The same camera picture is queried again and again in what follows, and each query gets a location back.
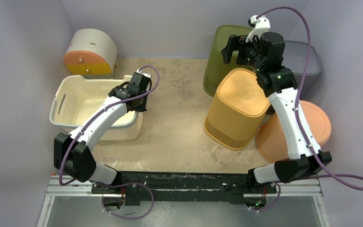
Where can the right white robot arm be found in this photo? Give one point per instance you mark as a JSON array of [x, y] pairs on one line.
[[305, 156]]

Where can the yellow slatted bin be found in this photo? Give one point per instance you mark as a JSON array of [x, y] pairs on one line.
[[237, 110]]

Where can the white cylinder orange-yellow face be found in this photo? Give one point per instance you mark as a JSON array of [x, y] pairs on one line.
[[91, 53]]

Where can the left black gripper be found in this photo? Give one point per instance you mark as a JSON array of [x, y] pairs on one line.
[[142, 108]]

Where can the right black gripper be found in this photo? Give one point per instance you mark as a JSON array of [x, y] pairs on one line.
[[233, 46]]

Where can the white perforated basket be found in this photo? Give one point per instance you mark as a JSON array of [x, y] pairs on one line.
[[77, 98]]

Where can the grey slatted waste bin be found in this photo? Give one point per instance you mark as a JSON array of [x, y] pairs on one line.
[[295, 58]]

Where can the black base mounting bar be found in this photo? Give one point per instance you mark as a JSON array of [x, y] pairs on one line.
[[235, 189]]

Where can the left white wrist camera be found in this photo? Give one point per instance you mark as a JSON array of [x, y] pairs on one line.
[[145, 74]]

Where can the aluminium rail frame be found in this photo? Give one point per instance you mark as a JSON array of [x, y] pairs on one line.
[[296, 204]]

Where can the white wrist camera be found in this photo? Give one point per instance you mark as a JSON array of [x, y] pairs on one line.
[[259, 25], [145, 74]]

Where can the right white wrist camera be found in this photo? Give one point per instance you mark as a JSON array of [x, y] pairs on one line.
[[259, 25]]

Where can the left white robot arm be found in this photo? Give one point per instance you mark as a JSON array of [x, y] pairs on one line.
[[73, 151]]

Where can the olive green slatted bin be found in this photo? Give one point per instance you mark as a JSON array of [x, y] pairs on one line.
[[216, 70]]

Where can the orange plastic bucket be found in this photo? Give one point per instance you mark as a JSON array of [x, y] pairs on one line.
[[270, 138]]

